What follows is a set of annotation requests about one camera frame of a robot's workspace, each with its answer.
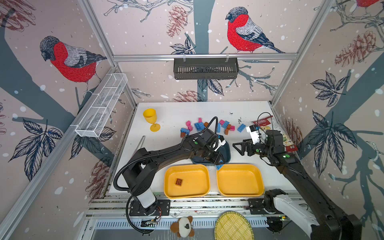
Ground large blue lego brick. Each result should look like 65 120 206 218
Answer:
194 122 205 132

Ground blue long lego brick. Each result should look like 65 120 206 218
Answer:
181 128 190 135

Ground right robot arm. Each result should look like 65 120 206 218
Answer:
233 130 362 240

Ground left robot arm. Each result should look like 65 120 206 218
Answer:
113 129 227 209

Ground dark teal tray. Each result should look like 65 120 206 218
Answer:
191 135 231 166

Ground blue lego brick far right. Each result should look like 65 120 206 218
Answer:
238 124 246 133

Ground snack package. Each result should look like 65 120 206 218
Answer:
252 115 299 152

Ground blue lego brick right group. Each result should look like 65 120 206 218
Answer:
222 121 230 129

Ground right yellow tray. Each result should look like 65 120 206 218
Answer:
217 164 265 197

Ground yellow tray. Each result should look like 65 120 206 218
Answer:
217 164 265 197
164 165 211 199

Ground left yellow tray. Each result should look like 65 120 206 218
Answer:
164 165 211 199

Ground pink tongs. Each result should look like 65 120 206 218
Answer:
136 136 146 151

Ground yellow plastic goblet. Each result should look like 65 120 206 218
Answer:
143 109 161 132

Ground woven bamboo plate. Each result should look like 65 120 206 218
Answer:
214 211 254 240

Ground black hanging basket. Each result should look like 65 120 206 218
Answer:
174 58 239 80

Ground plush toy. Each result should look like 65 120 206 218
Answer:
170 216 195 238

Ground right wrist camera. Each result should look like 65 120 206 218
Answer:
246 125 261 145

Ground white wire basket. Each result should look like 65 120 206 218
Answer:
75 73 128 138

